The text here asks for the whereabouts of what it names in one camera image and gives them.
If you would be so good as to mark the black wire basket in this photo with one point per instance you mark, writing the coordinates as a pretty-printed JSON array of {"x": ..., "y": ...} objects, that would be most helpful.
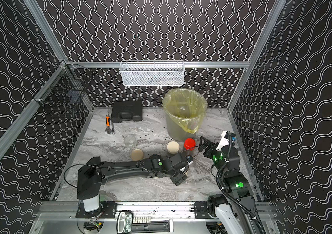
[{"x": 66, "y": 95}]

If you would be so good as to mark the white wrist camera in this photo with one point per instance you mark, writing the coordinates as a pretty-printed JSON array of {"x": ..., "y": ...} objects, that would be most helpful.
[
  {"x": 226, "y": 138},
  {"x": 189, "y": 159}
]

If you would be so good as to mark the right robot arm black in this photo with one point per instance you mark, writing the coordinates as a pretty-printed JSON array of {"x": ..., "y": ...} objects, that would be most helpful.
[{"x": 235, "y": 206}]

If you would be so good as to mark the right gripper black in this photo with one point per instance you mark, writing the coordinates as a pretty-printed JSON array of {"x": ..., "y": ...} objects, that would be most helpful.
[{"x": 210, "y": 148}]

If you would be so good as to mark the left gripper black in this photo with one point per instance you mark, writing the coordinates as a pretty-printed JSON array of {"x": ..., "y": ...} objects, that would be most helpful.
[{"x": 180, "y": 178}]

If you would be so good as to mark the trash bin with yellow bag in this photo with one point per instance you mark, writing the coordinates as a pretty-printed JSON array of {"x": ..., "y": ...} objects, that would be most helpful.
[{"x": 185, "y": 111}]

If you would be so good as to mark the tan jar lid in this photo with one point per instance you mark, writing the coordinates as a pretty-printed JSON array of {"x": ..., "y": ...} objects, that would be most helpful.
[{"x": 137, "y": 154}]

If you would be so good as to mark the black plastic tool case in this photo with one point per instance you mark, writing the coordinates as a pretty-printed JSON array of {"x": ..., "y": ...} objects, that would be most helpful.
[{"x": 127, "y": 111}]

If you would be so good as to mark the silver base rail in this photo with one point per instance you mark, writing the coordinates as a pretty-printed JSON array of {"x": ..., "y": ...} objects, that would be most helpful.
[{"x": 177, "y": 211}]

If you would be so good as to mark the jar with cream lid back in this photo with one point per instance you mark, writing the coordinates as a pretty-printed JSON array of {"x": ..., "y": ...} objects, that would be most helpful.
[{"x": 173, "y": 147}]

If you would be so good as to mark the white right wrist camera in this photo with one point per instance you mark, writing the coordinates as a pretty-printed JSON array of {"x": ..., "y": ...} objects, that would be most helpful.
[{"x": 226, "y": 138}]

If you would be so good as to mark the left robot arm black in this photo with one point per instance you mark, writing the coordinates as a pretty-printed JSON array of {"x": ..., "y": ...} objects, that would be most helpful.
[{"x": 95, "y": 173}]

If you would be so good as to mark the jar with red lid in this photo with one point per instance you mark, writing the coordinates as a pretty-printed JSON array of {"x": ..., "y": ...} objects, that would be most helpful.
[{"x": 189, "y": 146}]

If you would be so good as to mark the orange handled wrench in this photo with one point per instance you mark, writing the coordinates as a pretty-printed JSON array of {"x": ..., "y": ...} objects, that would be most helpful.
[{"x": 109, "y": 126}]

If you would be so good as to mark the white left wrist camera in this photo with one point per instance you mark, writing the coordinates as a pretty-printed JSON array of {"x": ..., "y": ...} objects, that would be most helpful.
[{"x": 189, "y": 159}]

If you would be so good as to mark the white wire mesh basket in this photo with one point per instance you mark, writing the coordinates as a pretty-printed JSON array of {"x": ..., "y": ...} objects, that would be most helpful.
[{"x": 152, "y": 73}]

